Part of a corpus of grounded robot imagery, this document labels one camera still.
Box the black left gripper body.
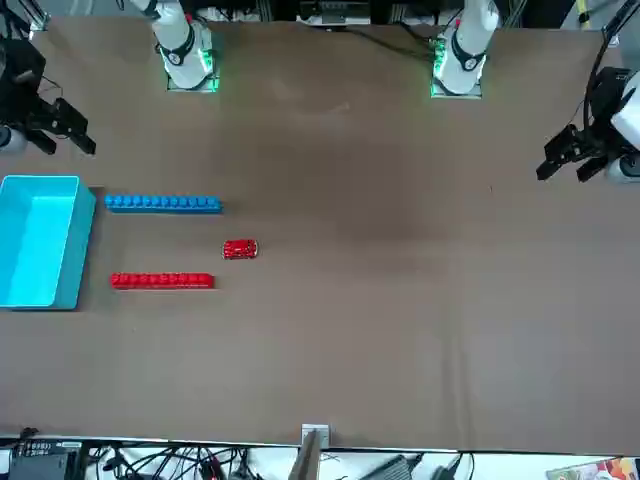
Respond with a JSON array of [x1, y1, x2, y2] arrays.
[[577, 67, 632, 159]]

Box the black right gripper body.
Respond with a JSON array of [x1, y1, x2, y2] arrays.
[[0, 39, 56, 132]]

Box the red toy car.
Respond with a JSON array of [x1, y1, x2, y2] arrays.
[[222, 238, 259, 261]]

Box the cyan plastic bin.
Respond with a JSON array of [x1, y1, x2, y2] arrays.
[[0, 174, 97, 312]]

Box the blue building block row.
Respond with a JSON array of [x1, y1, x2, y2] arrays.
[[103, 193, 224, 215]]

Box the red building block row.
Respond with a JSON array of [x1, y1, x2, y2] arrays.
[[109, 272, 216, 291]]

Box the grey power strip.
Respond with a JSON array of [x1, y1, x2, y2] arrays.
[[298, 11, 372, 27]]

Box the colourful printed booklet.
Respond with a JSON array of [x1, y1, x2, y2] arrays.
[[546, 457, 635, 480]]

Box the grey power adapter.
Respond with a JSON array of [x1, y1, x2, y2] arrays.
[[359, 453, 416, 480]]

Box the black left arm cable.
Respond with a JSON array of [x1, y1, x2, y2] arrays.
[[582, 0, 640, 132]]

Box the black cable bundle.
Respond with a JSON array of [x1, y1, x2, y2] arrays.
[[344, 23, 437, 62]]

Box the tangled black cables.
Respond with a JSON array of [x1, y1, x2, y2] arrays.
[[84, 443, 264, 480]]

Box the metal post foot bracket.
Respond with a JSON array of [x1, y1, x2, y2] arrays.
[[301, 423, 332, 447]]

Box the camera mount post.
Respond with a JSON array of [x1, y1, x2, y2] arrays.
[[289, 429, 322, 480]]

